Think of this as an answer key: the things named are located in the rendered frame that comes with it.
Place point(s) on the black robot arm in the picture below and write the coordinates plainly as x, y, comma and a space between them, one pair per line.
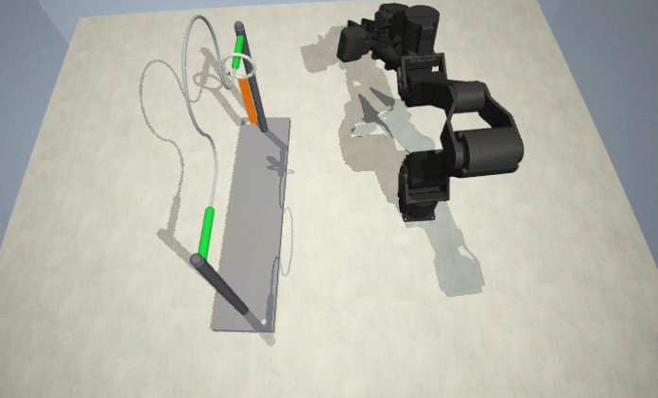
424, 177

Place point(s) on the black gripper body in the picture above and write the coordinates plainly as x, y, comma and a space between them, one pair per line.
354, 42

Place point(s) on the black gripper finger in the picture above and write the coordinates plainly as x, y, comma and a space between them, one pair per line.
368, 21
364, 26

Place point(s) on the silver loop with orange handle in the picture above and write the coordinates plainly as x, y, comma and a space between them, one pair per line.
243, 83

